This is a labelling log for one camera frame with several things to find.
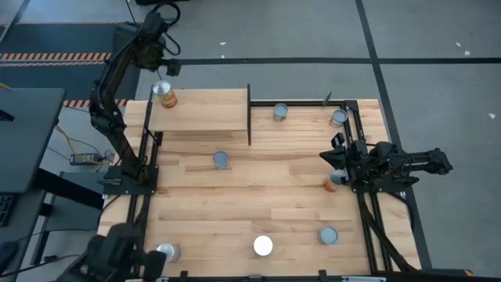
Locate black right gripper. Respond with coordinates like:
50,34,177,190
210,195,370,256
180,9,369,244
319,132,373,186

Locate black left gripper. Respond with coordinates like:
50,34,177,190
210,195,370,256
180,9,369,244
135,37,182,78

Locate orange label tin can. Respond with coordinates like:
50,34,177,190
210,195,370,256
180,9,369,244
323,168,348,193
152,80,179,110

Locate floral orange teal tin can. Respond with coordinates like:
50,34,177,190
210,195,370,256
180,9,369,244
329,108,349,128

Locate blue striped label tin can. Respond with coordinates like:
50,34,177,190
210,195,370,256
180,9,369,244
212,150,230,171

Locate multicolour label tin can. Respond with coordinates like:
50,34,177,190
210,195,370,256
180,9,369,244
252,235,274,258
155,242,182,263

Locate wooden shelf board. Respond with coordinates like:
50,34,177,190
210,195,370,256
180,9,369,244
148,88,249,132

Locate pink purple label tin can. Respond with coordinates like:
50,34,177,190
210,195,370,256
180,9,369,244
317,226,340,246

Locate green label tin can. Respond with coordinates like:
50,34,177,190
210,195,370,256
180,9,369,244
272,103,290,123

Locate black mat with hazard stripes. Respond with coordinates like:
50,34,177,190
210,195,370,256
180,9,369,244
0,22,156,109

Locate black desk leg beam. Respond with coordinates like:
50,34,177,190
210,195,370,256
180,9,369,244
31,168,105,266

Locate dark grey desk top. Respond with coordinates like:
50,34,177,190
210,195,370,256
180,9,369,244
0,88,67,194

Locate black bulky object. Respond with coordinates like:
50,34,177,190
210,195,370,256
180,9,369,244
84,222,168,282

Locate black keyboard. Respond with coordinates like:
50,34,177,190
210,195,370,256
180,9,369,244
0,193,16,227

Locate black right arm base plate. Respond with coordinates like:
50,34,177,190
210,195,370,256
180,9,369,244
349,172,420,193

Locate coiled black floor cable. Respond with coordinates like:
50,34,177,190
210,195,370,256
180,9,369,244
162,2,182,25

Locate black aluminium table frame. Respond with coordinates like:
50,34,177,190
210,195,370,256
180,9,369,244
102,99,470,282

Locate yellow cable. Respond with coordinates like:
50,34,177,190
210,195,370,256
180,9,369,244
54,125,79,157

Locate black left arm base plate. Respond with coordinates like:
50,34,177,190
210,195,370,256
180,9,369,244
102,164,160,196

